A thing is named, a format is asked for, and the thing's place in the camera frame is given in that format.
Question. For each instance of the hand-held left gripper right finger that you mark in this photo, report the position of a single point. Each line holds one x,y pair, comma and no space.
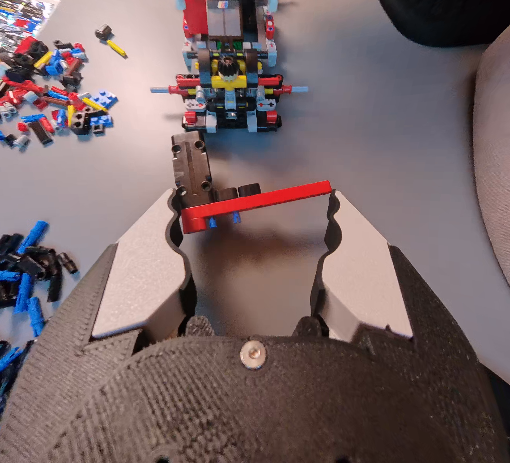
366,272

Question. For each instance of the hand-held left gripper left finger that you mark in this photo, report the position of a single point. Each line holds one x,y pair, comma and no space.
139,272

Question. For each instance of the red black lego beam assembly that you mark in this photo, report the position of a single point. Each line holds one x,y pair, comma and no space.
259,202

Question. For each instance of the lego race car model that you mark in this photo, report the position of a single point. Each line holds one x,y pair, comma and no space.
227,53

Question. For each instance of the pile of mixed lego pieces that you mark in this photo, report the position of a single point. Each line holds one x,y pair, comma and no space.
55,92

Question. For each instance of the yellow lego axle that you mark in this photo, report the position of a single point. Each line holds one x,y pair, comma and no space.
116,48

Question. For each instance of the black lego connector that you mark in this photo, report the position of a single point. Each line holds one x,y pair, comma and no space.
103,31

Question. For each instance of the pile of black blue pins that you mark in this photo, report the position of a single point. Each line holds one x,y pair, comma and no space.
32,272

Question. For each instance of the holographic sticker sheet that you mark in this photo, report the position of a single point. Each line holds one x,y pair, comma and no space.
24,13

